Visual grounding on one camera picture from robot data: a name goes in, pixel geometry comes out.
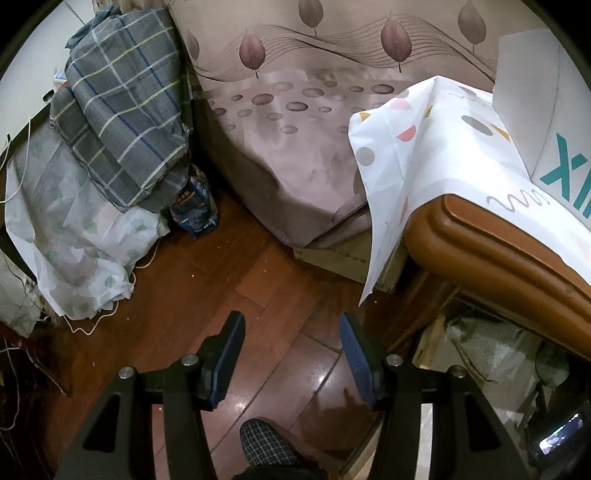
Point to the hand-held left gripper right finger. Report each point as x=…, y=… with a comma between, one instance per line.
x=358, y=364

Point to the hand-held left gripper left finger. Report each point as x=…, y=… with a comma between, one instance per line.
x=226, y=364

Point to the wooden drawer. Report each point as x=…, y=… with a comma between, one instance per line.
x=429, y=341

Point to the white cardboard box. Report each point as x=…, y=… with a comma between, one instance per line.
x=531, y=92

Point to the checkered slipper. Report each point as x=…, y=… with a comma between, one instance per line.
x=268, y=443

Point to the brown cardboard box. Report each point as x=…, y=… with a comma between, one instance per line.
x=341, y=261

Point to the clear plastic bag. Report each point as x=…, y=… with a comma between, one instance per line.
x=494, y=350

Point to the blue printed packet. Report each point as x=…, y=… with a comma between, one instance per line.
x=194, y=207

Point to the brown wooden nightstand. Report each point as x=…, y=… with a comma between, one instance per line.
x=485, y=249

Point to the white floral cloth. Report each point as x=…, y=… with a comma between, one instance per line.
x=78, y=240

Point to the white dotted tablecloth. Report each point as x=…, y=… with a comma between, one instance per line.
x=429, y=161

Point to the pink leaf-print bedsheet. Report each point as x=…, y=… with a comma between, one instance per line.
x=286, y=152

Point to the grey plaid cloth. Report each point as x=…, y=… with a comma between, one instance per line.
x=120, y=106

